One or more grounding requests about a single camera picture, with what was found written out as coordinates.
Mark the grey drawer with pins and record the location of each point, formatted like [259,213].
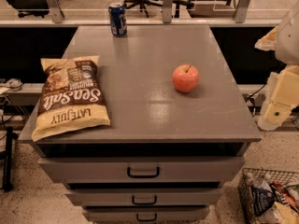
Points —
[142,169]
[143,197]
[145,214]

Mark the grey drawer cabinet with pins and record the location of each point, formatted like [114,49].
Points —
[149,116]

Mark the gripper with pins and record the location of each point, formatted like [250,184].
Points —
[288,46]

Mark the black stand on floor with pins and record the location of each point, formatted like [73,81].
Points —
[6,156]

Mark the top grey drawer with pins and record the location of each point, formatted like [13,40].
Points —
[142,169]

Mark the red apple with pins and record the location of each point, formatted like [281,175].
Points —
[185,78]

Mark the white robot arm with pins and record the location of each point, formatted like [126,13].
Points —
[284,39]

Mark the wire basket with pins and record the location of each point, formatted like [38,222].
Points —
[278,213]

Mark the blue pepsi can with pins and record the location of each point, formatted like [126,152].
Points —
[117,16]

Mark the bottom grey drawer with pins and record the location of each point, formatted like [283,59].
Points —
[145,214]

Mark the blue snack bag in basket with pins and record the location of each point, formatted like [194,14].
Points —
[263,199]

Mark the middle grey drawer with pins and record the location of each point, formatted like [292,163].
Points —
[143,197]

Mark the sea salt chips bag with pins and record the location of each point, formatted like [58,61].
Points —
[71,97]

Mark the black office chair centre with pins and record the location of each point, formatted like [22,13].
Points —
[170,8]

